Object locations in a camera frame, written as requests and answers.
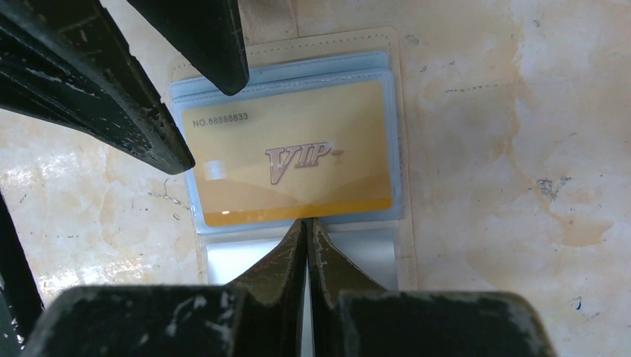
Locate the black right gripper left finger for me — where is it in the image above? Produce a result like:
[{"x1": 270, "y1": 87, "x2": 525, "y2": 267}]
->
[{"x1": 227, "y1": 219, "x2": 307, "y2": 356}]

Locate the gold credit card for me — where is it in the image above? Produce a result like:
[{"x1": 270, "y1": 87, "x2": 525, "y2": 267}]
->
[{"x1": 182, "y1": 80, "x2": 394, "y2": 227}]

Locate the beige card holder wallet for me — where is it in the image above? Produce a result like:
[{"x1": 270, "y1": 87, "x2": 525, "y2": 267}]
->
[{"x1": 170, "y1": 1, "x2": 417, "y2": 289}]

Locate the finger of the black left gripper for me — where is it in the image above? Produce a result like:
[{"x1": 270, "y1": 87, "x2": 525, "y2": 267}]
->
[
  {"x1": 129, "y1": 0, "x2": 249, "y2": 96},
  {"x1": 1, "y1": 1, "x2": 195, "y2": 175}
]

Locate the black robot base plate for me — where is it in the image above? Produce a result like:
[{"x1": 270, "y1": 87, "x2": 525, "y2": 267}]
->
[{"x1": 1, "y1": 199, "x2": 44, "y2": 356}]

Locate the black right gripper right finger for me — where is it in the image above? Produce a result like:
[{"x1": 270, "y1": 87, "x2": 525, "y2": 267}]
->
[{"x1": 307, "y1": 218, "x2": 387, "y2": 356}]

